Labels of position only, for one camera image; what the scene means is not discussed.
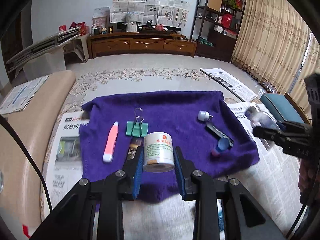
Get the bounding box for pink white utility knife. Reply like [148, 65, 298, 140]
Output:
[103, 121, 119, 163]

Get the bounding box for clear plastic bottle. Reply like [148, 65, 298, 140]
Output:
[245, 105, 282, 151]

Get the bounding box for brown Grand Reserve lighter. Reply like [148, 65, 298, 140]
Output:
[126, 137, 144, 161]

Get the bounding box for right human hand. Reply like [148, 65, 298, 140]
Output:
[298, 159, 319, 206]

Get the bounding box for purple towel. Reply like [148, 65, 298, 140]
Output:
[79, 90, 259, 204]

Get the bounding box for beige low bench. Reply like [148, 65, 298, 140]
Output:
[1, 70, 76, 228]

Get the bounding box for large newspaper sheet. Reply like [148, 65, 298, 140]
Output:
[43, 103, 301, 239]

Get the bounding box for beige curtain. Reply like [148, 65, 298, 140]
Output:
[232, 0, 319, 109]

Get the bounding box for dark wooden shelf unit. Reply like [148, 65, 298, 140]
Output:
[190, 0, 247, 62]

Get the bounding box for wooden tv cabinet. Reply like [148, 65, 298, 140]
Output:
[87, 31, 197, 59]

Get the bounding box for blue cushioned chair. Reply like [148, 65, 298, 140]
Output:
[260, 93, 310, 124]

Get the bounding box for folded metal bed frame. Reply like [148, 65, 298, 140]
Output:
[6, 27, 80, 81]

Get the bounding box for small white tape roll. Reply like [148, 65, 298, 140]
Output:
[143, 132, 175, 173]

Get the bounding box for folded newspaper far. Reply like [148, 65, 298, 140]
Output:
[200, 68, 258, 102]

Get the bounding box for pink blue eraser case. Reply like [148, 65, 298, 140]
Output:
[211, 138, 229, 157]

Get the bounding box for black Horizon lighter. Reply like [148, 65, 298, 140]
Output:
[205, 122, 234, 148]

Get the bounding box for paper sheet on bench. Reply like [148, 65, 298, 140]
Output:
[0, 75, 49, 115]

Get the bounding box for newspapers on wall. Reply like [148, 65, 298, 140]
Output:
[110, 0, 190, 29]

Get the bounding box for green binder clip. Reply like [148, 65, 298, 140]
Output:
[126, 107, 149, 138]

